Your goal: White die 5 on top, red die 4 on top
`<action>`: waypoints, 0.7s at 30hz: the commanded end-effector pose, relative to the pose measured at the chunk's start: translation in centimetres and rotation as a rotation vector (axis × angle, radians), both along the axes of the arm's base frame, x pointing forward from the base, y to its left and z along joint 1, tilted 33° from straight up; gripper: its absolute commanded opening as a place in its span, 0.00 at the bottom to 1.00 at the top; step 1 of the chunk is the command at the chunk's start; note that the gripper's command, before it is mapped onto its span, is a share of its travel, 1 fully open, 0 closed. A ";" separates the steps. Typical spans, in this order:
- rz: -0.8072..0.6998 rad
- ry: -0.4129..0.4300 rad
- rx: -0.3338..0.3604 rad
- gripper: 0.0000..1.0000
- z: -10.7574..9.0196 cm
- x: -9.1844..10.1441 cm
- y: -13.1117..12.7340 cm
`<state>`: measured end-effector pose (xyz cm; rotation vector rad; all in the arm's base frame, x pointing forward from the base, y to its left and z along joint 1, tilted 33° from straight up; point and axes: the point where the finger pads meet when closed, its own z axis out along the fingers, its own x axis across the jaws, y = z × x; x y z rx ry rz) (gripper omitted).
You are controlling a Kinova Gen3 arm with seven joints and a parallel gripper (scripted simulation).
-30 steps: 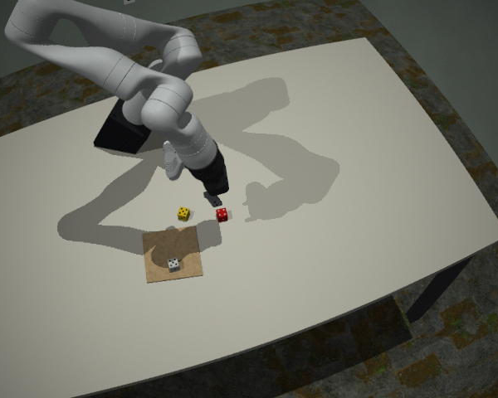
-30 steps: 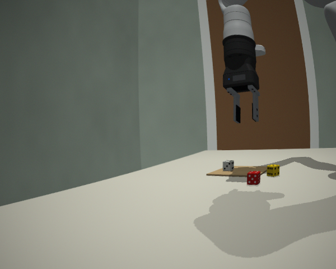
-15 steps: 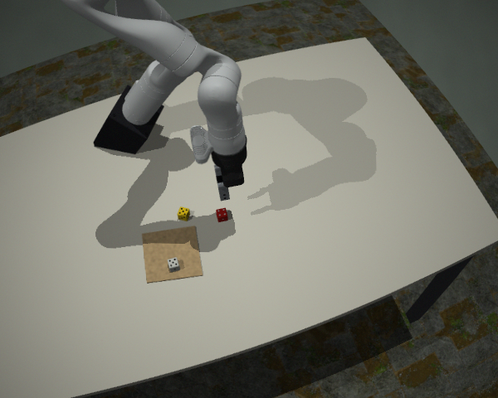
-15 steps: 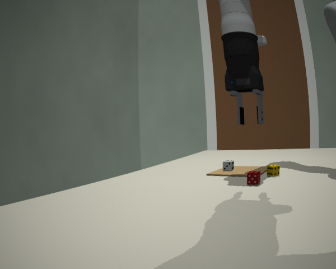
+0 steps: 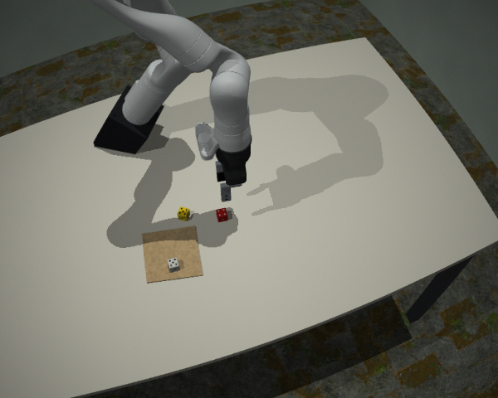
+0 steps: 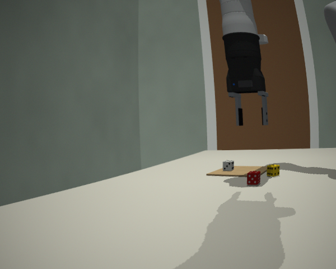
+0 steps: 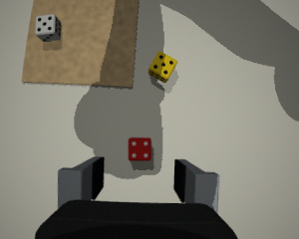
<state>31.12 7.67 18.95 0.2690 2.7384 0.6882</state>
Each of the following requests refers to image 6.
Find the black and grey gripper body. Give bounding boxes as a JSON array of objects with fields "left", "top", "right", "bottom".
[{"left": 222, "top": 11, "right": 268, "bottom": 94}]

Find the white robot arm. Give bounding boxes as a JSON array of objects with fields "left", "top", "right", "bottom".
[{"left": 219, "top": 0, "right": 336, "bottom": 43}]

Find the white die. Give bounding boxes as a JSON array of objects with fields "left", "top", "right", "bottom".
[{"left": 223, "top": 160, "right": 234, "bottom": 171}]

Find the tan mat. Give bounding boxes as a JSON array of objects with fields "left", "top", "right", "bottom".
[{"left": 206, "top": 166, "right": 267, "bottom": 177}]

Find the red die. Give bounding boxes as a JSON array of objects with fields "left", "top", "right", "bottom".
[{"left": 247, "top": 171, "right": 260, "bottom": 185}]

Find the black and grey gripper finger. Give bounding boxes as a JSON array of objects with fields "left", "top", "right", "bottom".
[
  {"left": 228, "top": 92, "right": 243, "bottom": 126},
  {"left": 258, "top": 91, "right": 268, "bottom": 125}
]

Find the yellow die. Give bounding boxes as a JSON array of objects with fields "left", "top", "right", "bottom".
[{"left": 267, "top": 164, "right": 279, "bottom": 177}]

